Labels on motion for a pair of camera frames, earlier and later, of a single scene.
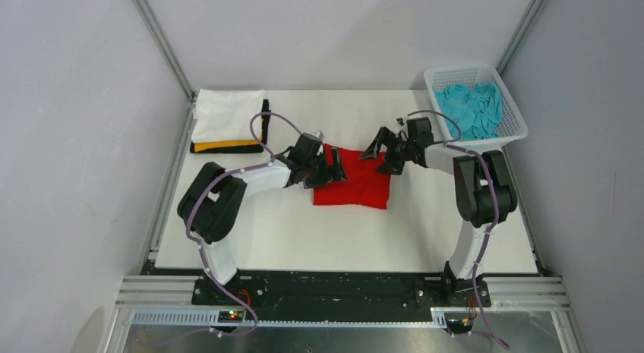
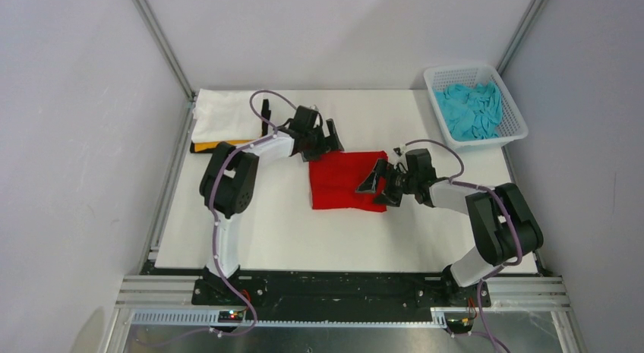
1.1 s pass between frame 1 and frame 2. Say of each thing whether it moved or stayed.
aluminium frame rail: stayed
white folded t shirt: stayed
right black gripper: moved
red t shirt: stayed
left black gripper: moved
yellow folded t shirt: stayed
